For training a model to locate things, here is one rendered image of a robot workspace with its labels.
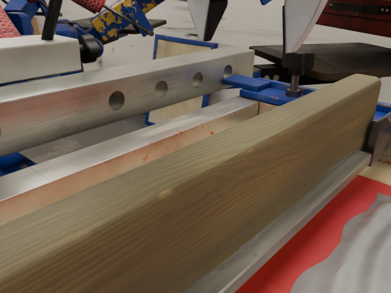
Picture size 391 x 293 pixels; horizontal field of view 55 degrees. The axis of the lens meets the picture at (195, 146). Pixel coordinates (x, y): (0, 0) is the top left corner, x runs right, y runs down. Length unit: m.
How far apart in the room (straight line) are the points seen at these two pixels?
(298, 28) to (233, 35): 2.52
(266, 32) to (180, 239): 2.41
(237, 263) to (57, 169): 0.18
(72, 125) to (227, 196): 0.24
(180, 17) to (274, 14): 0.81
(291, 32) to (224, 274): 0.13
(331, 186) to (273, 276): 0.09
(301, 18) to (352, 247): 0.19
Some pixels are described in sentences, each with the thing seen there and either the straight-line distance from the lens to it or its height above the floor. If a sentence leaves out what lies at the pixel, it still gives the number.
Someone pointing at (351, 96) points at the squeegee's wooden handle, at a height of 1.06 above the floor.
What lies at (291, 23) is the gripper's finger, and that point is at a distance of 0.19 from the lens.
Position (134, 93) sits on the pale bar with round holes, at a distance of 0.44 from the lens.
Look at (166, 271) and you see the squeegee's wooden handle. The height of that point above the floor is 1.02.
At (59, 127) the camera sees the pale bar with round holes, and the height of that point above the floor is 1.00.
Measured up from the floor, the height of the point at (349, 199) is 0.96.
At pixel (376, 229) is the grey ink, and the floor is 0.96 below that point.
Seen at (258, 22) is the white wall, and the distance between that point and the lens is 2.58.
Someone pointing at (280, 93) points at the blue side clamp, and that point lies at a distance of 0.53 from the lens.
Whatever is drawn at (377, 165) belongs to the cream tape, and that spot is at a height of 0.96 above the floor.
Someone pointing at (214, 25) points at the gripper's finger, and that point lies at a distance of 0.22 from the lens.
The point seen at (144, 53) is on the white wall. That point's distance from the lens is 3.36.
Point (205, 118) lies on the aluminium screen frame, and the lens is 0.44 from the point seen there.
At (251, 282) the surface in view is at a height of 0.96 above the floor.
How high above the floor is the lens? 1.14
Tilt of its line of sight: 24 degrees down
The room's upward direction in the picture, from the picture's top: 1 degrees clockwise
